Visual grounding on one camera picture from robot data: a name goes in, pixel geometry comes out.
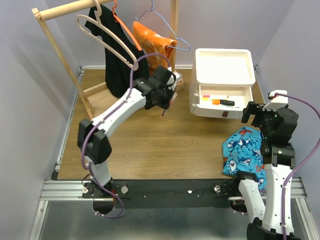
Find red transparent pen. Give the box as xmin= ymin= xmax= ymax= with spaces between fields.
xmin=161 ymin=92 xmax=178 ymax=118

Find brown top drawer pull tab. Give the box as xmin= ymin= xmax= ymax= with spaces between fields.
xmin=222 ymin=111 xmax=229 ymax=118

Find black orange highlighter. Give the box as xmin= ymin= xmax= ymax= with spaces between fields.
xmin=211 ymin=99 xmax=235 ymax=107

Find white three-drawer organizer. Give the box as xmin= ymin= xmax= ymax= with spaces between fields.
xmin=188 ymin=48 xmax=256 ymax=119

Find white marker yellow cap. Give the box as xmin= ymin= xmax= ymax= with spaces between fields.
xmin=201 ymin=97 xmax=214 ymax=101

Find white marker pink cap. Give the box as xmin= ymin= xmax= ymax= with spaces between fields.
xmin=202 ymin=94 xmax=229 ymax=100

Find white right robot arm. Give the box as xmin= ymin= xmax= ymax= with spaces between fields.
xmin=230 ymin=101 xmax=299 ymax=240

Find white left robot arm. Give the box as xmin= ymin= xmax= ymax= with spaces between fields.
xmin=77 ymin=66 xmax=182 ymax=198

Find blue shark print cloth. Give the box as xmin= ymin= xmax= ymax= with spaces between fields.
xmin=221 ymin=126 xmax=267 ymax=192

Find beige wooden hanger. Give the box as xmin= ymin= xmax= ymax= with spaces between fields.
xmin=76 ymin=0 xmax=139 ymax=71

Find black garment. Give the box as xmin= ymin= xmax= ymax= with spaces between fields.
xmin=84 ymin=4 xmax=151 ymax=99

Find orange tie-dye garment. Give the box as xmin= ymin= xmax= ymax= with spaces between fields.
xmin=132 ymin=21 xmax=178 ymax=75

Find orange plastic hanger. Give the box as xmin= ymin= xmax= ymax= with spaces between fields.
xmin=111 ymin=0 xmax=143 ymax=51

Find wooden clothes rack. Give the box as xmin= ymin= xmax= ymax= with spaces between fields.
xmin=31 ymin=0 xmax=186 ymax=123

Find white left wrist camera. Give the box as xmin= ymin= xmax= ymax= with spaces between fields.
xmin=167 ymin=71 xmax=181 ymax=91

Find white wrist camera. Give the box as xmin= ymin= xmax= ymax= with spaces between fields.
xmin=167 ymin=71 xmax=181 ymax=91
xmin=262 ymin=90 xmax=288 ymax=112

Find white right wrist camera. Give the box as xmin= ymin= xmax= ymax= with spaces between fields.
xmin=262 ymin=90 xmax=288 ymax=112

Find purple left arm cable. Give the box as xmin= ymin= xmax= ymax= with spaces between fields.
xmin=81 ymin=53 xmax=173 ymax=219

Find blue wire hanger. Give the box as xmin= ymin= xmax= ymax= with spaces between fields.
xmin=133 ymin=0 xmax=191 ymax=52

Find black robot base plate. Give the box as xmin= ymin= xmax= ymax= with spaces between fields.
xmin=82 ymin=178 xmax=247 ymax=214

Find aluminium frame rail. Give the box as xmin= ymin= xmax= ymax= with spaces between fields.
xmin=28 ymin=179 xmax=313 ymax=240

